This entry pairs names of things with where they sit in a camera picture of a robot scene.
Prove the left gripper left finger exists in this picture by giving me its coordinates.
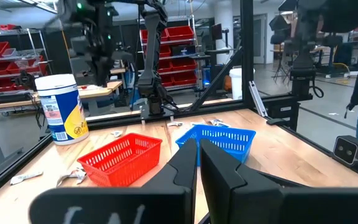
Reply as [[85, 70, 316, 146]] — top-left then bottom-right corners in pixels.
[[29, 138, 198, 224]]

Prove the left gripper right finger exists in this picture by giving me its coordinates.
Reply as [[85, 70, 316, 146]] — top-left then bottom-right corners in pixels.
[[200, 138, 358, 224]]

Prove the blue plastic basket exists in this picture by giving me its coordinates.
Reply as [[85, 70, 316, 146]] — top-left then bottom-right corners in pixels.
[[175, 124, 257, 167]]

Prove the wooden workbench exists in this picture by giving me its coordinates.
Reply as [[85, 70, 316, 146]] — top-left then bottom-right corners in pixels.
[[0, 80, 124, 170]]

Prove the disinfectant wipes canister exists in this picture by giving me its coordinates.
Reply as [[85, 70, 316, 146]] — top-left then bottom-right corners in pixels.
[[34, 73, 90, 146]]

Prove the red plastic basket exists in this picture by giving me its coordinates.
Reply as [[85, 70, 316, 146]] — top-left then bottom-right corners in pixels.
[[77, 133, 163, 188]]

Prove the small black gripper device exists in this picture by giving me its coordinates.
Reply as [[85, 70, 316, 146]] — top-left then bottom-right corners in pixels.
[[13, 70, 37, 91]]

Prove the black power supply box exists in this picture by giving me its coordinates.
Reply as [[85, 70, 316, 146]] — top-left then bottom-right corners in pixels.
[[0, 92, 33, 105]]

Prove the black monitor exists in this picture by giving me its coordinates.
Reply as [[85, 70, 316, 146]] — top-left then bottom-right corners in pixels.
[[210, 22, 224, 42]]

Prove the white plastic bucket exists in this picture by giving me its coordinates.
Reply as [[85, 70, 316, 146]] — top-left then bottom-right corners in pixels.
[[228, 67, 256, 101]]

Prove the black equipment stand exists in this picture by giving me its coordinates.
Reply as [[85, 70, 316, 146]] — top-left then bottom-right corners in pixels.
[[286, 0, 325, 101]]

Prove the grey door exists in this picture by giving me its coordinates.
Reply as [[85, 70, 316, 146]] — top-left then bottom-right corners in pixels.
[[252, 13, 269, 65]]

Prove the yellow hanging cable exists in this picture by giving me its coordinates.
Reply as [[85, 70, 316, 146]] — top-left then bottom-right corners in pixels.
[[60, 29, 71, 60]]

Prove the metal wire shelf rack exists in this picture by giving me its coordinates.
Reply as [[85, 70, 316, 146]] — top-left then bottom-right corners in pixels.
[[0, 27, 53, 96], [138, 15, 200, 91]]

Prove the grey metal bracket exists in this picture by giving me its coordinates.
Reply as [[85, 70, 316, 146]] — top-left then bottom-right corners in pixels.
[[248, 80, 269, 118]]

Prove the black table-level camera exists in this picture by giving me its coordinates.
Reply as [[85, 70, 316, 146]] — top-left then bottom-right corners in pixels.
[[333, 134, 358, 166]]

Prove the black aluminium table frame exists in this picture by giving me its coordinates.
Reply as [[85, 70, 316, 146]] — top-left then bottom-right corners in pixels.
[[0, 0, 358, 205]]

